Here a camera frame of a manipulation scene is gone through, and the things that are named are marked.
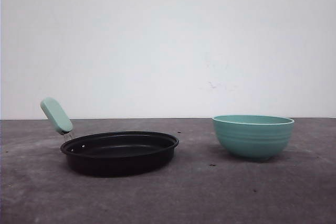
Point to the black frying pan green handle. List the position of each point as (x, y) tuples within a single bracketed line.
[(113, 153)]

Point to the teal ribbed ceramic bowl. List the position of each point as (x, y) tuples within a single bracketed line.
[(253, 137)]

